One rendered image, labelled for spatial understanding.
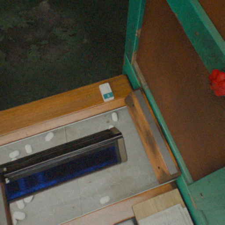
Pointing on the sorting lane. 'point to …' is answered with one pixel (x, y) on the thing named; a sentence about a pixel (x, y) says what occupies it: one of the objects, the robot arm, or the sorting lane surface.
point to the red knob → (217, 82)
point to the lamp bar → (64, 163)
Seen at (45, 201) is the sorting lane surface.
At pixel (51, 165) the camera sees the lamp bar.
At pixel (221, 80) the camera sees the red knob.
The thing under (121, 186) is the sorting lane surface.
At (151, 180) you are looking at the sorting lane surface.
